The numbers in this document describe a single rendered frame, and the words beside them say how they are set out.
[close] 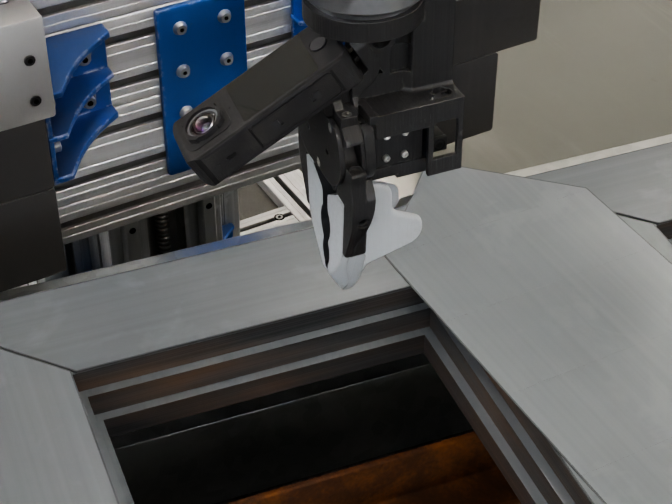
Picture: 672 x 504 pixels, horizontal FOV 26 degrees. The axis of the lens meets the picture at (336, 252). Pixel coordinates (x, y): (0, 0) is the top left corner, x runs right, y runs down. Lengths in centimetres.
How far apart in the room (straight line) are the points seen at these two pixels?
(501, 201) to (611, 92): 181
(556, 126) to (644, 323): 179
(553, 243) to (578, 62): 194
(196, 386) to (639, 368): 30
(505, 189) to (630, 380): 22
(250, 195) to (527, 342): 128
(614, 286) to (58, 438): 40
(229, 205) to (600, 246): 74
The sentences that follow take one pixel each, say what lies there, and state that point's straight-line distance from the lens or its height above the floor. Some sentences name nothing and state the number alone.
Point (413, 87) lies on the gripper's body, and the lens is 87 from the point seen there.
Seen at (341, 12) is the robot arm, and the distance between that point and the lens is 81.
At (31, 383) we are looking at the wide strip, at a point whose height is 87.
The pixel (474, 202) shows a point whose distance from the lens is 112.
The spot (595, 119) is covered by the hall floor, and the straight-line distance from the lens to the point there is 283.
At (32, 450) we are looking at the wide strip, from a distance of 94.
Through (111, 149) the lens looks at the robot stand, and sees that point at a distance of 136.
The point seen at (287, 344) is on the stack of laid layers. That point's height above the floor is 85.
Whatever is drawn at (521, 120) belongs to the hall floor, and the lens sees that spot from 281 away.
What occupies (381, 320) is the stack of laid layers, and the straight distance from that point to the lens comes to 104.
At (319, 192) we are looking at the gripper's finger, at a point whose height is 99.
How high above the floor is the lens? 153
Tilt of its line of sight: 38 degrees down
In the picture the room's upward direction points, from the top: straight up
